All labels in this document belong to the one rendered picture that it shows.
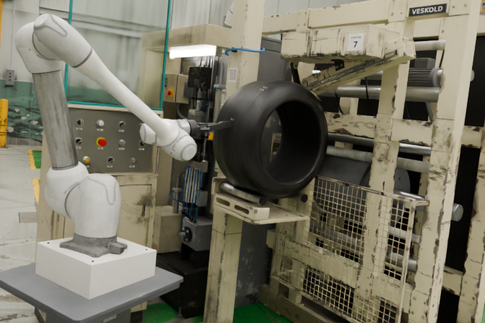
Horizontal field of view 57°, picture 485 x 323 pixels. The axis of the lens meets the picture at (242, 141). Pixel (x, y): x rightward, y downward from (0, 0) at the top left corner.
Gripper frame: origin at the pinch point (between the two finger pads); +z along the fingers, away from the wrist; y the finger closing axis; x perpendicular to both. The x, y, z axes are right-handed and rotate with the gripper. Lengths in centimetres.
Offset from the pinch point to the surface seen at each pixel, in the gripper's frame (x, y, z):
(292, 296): 119, 24, 66
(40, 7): -164, 910, 139
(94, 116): -2, 66, -39
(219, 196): 40.7, 19.0, 9.0
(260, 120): -2.0, -12.4, 11.6
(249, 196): 36.3, -2.9, 11.9
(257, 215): 43.3, -11.5, 9.9
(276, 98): -11.8, -12.2, 21.4
